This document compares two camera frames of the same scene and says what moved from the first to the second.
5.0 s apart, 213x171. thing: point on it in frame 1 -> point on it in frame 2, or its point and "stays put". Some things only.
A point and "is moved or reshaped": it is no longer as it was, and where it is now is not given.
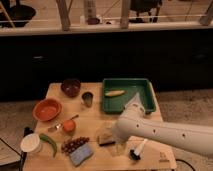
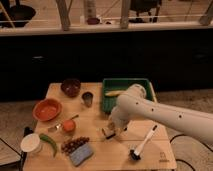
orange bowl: x=47 y=109 stays put
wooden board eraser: x=105 y=139 is moved or reshaped
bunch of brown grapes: x=69 y=146 stays put
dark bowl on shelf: x=93 y=21 stays put
